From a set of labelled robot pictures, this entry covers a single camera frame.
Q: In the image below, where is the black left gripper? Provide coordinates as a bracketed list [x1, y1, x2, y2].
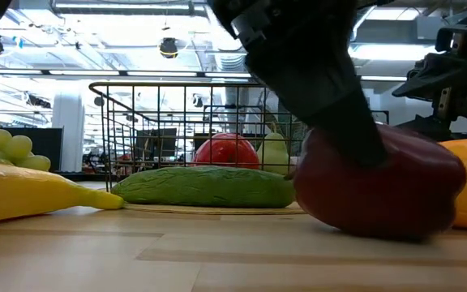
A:
[207, 0, 388, 169]

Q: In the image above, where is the bright green pear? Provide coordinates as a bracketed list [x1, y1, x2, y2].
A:
[256, 131, 291, 176]

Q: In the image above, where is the dark red bell pepper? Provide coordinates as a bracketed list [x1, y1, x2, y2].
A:
[293, 123, 467, 242]

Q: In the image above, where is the red apple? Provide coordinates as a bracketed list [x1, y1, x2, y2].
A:
[192, 132, 261, 170]

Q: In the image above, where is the green cucumber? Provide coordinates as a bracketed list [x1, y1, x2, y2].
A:
[110, 165, 297, 209]

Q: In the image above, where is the black wire basket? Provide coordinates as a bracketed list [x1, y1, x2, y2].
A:
[88, 80, 312, 192]

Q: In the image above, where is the yellow banana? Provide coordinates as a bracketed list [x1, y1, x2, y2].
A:
[0, 160, 126, 225]

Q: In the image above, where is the green grape bunch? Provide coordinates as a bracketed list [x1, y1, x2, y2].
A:
[0, 128, 53, 173]

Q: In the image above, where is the round woven straw mat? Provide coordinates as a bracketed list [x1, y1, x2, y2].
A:
[122, 200, 306, 217]

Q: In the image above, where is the white column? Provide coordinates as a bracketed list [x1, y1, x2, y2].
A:
[51, 91, 86, 174]

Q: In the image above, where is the black partition panel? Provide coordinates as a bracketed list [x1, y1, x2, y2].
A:
[0, 126, 64, 174]

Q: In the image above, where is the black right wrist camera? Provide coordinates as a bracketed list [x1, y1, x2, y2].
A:
[435, 23, 467, 54]

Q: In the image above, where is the silver vertical air duct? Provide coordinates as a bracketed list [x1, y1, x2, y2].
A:
[211, 50, 253, 122]

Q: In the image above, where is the black ceiling camera yellow cable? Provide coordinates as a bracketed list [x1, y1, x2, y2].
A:
[159, 36, 179, 59]

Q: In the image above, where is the long ceiling light rail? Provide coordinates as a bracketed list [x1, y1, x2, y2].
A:
[0, 67, 409, 84]

